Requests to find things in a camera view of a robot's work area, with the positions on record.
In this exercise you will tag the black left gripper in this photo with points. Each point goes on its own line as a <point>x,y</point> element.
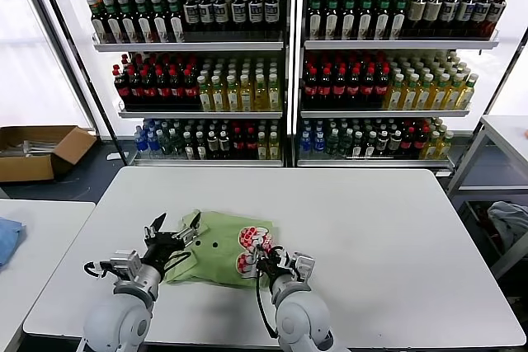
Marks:
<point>165,247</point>

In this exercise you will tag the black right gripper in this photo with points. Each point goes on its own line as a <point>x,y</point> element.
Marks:
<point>271,271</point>

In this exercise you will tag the green polo shirt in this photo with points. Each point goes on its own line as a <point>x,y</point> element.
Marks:
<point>206,265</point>

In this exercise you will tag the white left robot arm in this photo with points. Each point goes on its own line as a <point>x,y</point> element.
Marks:
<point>115,327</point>

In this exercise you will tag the white cap dark drink bottle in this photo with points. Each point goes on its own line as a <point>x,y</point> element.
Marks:
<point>213,142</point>
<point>395,142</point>
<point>224,142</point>
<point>357,146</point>
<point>201,148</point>
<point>370,146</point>
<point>383,142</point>
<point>189,148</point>

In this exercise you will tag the blue water bottle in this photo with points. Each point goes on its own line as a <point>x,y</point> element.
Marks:
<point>319,142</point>
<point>141,142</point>
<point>153,144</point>
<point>306,142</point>

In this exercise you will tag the white paper scrap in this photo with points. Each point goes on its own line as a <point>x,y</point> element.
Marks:
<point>112,157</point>

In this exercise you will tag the red label dark soda bottle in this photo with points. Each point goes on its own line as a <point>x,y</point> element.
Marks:
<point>422,139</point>
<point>239,144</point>
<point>251,144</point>
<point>408,139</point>

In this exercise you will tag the small yellow juice bottle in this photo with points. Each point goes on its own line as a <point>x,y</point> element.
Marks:
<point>274,149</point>
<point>262,149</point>
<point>434,146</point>
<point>446,146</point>

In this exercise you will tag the red cap cola bottle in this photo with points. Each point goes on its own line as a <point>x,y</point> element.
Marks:
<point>176,92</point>
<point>190,92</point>
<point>369,88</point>
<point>326,88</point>
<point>162,92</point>
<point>311,88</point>
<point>354,88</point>
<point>383,88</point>
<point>135,92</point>
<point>148,92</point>
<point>340,88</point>
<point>121,92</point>

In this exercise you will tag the brown cardboard box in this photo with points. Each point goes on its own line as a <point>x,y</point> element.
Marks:
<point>24,168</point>

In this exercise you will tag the clear plastic packaging bundle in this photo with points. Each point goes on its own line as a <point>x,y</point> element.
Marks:
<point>33,148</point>

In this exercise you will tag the blue folded cloth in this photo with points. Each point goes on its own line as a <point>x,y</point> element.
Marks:
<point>8,240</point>

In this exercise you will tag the white metal shelf rack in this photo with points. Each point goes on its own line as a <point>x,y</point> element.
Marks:
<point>185,46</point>
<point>392,44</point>

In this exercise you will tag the green cap dark drink bottle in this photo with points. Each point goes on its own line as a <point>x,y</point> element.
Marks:
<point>315,18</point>
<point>366,18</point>
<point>399,18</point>
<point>349,18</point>
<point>383,18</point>
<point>111,24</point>
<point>175,22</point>
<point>98,24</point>
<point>125,24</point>
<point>158,22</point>
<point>142,22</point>
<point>332,18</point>

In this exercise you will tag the white cap blue label bottle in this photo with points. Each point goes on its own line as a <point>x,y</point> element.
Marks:
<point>205,12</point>
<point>254,10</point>
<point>498,14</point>
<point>467,12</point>
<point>270,10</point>
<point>238,11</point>
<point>189,12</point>
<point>450,12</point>
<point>220,11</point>
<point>482,12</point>

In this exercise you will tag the black slanted window bar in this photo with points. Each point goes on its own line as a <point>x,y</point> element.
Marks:
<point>68,38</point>
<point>502,80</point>

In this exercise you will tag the red fabric piece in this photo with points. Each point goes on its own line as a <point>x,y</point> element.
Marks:
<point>493,231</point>

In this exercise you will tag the pale blue cloth bundle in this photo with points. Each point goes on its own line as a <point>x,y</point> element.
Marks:
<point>509,220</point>

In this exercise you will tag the white cap beige label bottle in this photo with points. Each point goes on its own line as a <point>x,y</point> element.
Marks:
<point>433,12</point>
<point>418,12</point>

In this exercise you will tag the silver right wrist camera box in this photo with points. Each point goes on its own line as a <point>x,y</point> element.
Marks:
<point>303,267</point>

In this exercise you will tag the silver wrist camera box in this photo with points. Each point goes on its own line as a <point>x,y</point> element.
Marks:
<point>303,267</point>
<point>125,265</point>

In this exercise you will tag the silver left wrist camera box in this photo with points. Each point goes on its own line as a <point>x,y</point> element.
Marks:
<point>125,265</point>

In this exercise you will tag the grey frame white table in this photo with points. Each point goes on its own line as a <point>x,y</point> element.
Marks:
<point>506,131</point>

